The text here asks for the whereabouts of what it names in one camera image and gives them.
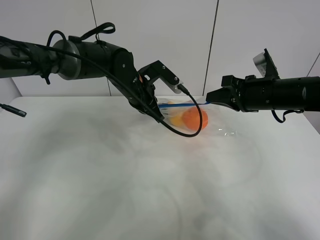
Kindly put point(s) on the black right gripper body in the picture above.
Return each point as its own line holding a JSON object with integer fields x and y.
{"x": 233, "y": 86}

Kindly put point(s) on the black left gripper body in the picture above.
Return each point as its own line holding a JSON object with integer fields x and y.
{"x": 146, "y": 94}

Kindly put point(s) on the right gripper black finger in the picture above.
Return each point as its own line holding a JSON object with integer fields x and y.
{"x": 223, "y": 97}

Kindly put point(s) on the clear zip bag blue seal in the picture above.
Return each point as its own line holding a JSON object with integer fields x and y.
{"x": 216, "y": 125}

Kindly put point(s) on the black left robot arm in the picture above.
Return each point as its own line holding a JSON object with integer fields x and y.
{"x": 76, "y": 61}

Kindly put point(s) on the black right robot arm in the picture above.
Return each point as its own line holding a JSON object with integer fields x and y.
{"x": 256, "y": 94}

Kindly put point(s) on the orange fruit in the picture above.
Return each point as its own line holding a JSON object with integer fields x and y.
{"x": 191, "y": 118}

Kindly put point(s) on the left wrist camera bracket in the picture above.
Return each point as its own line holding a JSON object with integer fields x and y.
{"x": 157, "y": 70}

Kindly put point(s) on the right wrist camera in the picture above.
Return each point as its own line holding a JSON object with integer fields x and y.
{"x": 265, "y": 65}

